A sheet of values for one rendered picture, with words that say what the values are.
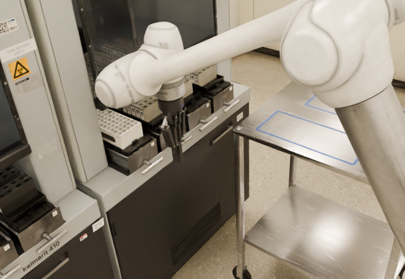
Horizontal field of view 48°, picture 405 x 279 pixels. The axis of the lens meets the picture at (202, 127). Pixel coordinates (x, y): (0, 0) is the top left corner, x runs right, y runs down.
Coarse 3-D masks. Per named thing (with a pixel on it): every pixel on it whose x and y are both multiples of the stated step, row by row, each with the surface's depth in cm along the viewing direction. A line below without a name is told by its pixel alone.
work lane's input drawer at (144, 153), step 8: (144, 136) 153; (104, 144) 153; (136, 144) 150; (144, 144) 151; (152, 144) 154; (112, 152) 150; (120, 152) 149; (128, 152) 146; (136, 152) 148; (144, 152) 151; (152, 152) 155; (112, 160) 152; (120, 160) 149; (128, 160) 146; (136, 160) 150; (144, 160) 153; (160, 160) 153; (128, 168) 148; (136, 168) 151
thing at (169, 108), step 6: (162, 102) 127; (168, 102) 127; (174, 102) 127; (180, 102) 128; (162, 108) 129; (168, 108) 128; (174, 108) 128; (180, 108) 129; (168, 114) 129; (174, 114) 132; (168, 120) 129
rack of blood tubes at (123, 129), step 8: (96, 112) 159; (104, 112) 159; (112, 112) 159; (104, 120) 154; (112, 120) 154; (120, 120) 155; (128, 120) 155; (104, 128) 150; (112, 128) 150; (120, 128) 150; (128, 128) 151; (136, 128) 150; (104, 136) 156; (112, 136) 148; (120, 136) 146; (128, 136) 148; (136, 136) 151; (120, 144) 147; (128, 144) 150
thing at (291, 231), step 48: (288, 96) 169; (240, 144) 156; (288, 144) 144; (336, 144) 143; (240, 192) 168; (288, 192) 204; (240, 240) 182; (288, 240) 181; (336, 240) 180; (384, 240) 178
